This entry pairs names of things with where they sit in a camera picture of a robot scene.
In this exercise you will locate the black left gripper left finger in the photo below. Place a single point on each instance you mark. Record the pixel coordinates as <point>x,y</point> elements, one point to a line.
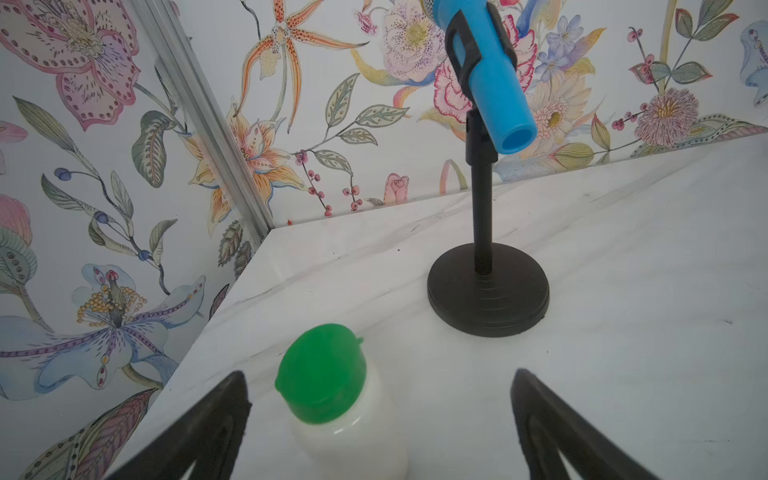
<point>203,443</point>

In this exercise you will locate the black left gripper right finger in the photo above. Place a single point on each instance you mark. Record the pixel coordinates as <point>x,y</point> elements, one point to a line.
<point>551,433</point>

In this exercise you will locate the white bottle green cap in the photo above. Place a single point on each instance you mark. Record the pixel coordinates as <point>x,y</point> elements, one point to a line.
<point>344,419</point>

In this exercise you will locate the blue toy microphone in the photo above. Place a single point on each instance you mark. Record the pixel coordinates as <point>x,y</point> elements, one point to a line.
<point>485,64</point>

